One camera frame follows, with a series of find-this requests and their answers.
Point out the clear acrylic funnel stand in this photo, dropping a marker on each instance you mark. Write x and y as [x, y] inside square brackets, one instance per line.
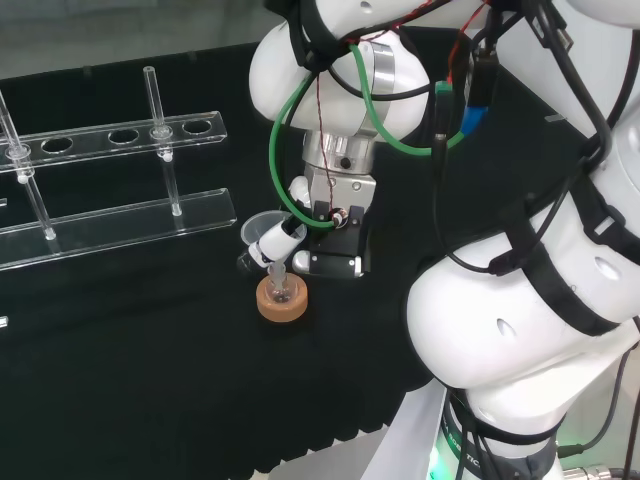
[125, 225]

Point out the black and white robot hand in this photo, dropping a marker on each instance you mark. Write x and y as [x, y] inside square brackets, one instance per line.
[340, 235]

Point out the clear plastic funnel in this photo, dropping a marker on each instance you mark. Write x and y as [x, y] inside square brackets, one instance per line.
[260, 227]

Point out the small glass round-bottom flask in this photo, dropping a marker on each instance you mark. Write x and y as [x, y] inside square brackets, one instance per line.
[281, 292]

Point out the black cloth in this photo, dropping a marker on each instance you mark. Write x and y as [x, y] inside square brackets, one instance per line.
[150, 375]

